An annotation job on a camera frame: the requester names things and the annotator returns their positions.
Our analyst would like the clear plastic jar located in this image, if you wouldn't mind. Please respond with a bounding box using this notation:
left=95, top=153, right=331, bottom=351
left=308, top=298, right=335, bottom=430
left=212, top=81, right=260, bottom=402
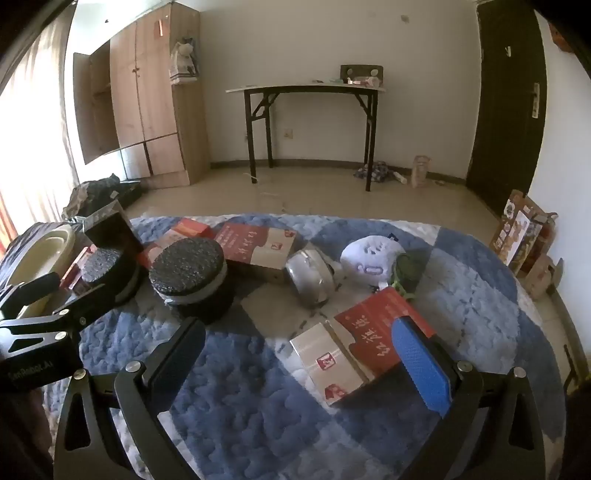
left=412, top=155, right=431, bottom=189

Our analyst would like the striped curtain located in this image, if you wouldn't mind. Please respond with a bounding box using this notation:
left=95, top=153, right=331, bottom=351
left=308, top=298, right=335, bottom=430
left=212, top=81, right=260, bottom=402
left=0, top=0, right=79, bottom=241

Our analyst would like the wooden wardrobe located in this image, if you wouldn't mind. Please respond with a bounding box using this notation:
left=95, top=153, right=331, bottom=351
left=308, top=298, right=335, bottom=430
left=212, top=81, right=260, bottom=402
left=73, top=0, right=211, bottom=186

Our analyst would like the red and beige carton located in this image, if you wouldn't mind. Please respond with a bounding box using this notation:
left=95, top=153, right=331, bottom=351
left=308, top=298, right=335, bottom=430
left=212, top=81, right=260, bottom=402
left=213, top=222, right=305, bottom=283
left=289, top=286, right=437, bottom=407

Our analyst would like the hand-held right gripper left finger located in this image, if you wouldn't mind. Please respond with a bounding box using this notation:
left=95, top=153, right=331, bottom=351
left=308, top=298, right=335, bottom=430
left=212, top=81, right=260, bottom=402
left=54, top=318, right=207, bottom=480

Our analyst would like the patterned cloth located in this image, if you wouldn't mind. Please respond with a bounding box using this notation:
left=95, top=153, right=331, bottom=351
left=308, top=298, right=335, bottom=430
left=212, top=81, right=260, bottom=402
left=353, top=161, right=393, bottom=183

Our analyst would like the brown cardboard box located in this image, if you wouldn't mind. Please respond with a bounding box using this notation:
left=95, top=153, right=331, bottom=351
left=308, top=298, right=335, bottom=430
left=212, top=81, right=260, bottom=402
left=526, top=217, right=564, bottom=301

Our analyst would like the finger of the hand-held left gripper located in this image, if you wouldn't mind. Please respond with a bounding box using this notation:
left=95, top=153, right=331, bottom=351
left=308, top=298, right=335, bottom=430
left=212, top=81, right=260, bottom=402
left=0, top=271, right=62, bottom=320
left=48, top=281, right=122, bottom=330

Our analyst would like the white printed bag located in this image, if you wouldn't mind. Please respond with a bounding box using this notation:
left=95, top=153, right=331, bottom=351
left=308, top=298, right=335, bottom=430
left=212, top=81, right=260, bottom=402
left=170, top=37, right=200, bottom=86

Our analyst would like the small red box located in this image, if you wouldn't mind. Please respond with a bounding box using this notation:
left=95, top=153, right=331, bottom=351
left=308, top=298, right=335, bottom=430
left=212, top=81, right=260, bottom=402
left=137, top=217, right=221, bottom=271

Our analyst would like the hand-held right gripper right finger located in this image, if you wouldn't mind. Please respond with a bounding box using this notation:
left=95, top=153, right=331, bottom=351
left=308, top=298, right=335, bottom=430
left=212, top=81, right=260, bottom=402
left=390, top=315, right=548, bottom=480

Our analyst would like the black foam disc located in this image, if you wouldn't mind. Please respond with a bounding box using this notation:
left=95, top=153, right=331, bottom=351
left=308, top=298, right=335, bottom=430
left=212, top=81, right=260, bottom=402
left=81, top=247, right=141, bottom=305
left=148, top=237, right=234, bottom=324

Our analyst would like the printed cardboard box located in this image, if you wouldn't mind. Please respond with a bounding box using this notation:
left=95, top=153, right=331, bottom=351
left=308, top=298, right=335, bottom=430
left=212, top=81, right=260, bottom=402
left=490, top=189, right=548, bottom=273

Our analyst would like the dark clothes pile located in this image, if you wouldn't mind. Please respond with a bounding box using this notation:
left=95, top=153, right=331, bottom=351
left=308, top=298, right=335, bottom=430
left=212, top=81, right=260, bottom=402
left=62, top=173, right=123, bottom=217

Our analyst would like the blue quilted blanket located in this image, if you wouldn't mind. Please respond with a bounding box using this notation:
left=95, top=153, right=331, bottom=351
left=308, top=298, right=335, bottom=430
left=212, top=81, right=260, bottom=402
left=41, top=212, right=566, bottom=480

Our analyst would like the black-legged folding table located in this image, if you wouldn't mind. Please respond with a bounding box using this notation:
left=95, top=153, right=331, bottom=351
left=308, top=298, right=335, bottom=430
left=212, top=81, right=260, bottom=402
left=226, top=83, right=386, bottom=192

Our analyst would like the cream plastic basin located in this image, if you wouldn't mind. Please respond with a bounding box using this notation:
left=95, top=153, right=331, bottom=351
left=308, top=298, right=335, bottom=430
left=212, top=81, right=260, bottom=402
left=8, top=224, right=77, bottom=319

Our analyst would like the small red packet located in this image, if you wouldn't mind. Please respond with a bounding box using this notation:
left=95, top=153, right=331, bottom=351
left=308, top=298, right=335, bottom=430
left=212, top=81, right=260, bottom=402
left=60, top=247, right=98, bottom=294

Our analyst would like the dark door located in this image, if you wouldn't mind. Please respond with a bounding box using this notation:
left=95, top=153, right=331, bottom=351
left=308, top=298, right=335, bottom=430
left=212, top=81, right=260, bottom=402
left=466, top=2, right=543, bottom=217

